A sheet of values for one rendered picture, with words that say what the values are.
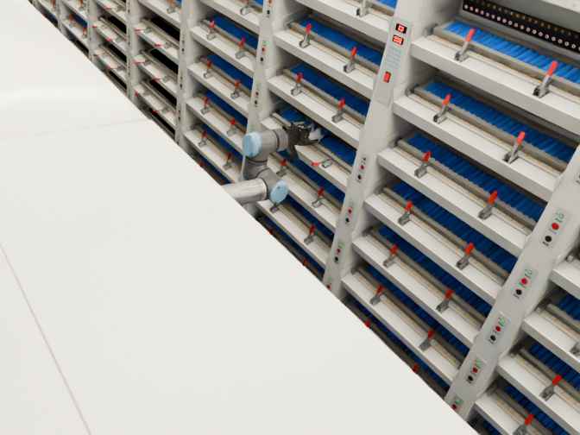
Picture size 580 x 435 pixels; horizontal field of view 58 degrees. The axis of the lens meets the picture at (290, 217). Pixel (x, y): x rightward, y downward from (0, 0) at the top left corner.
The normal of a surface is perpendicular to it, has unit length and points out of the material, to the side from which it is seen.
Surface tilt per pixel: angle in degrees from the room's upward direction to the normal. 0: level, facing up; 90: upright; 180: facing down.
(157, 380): 0
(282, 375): 0
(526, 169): 21
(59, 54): 0
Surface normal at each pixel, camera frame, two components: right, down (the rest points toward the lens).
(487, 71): -0.12, -0.68
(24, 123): 0.17, -0.81
